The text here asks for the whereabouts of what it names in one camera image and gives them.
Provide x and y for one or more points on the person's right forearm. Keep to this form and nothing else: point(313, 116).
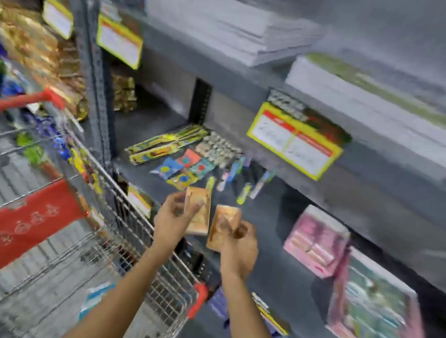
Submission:
point(252, 328)

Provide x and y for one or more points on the yellow red shelf price tag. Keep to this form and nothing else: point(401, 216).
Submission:
point(57, 18)
point(293, 141)
point(119, 40)
point(139, 200)

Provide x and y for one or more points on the person's left forearm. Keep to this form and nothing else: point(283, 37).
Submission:
point(121, 303)

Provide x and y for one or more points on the person's left thumb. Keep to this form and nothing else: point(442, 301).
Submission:
point(196, 208)

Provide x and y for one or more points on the group of colourful eraser cards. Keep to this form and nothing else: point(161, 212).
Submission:
point(183, 169)

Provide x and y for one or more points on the red cart seat flap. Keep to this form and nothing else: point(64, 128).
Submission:
point(16, 224)

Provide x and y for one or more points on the large pink green boxed set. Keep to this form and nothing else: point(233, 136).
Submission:
point(380, 317)

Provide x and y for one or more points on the grey metal shelving unit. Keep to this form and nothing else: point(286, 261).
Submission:
point(275, 149)

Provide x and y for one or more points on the stack of green-covered white books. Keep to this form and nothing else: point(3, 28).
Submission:
point(380, 110)

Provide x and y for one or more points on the pile of gold snack packets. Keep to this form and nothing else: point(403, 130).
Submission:
point(33, 49)

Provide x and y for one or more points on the person's right hand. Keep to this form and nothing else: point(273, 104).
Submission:
point(240, 248)

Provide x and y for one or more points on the pink boxed stationery set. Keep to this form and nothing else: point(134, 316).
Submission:
point(316, 240)

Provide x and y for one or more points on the yellow black shelf tag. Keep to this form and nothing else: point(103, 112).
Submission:
point(270, 315)

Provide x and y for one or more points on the person's right thumb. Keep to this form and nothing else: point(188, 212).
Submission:
point(227, 225)

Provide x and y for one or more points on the person's left hand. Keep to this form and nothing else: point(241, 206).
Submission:
point(172, 221)

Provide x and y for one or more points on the row of colourful pens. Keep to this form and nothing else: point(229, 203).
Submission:
point(242, 178)

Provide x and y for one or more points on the tan packet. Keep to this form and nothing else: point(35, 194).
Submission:
point(221, 226)
point(199, 214)

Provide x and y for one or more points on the pack of small white erasers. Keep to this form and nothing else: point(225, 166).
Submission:
point(218, 148)

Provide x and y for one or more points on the stack of white paper pads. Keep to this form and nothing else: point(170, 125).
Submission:
point(227, 22)

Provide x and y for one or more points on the yellow green blister card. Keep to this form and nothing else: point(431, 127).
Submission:
point(169, 136)
point(159, 151)

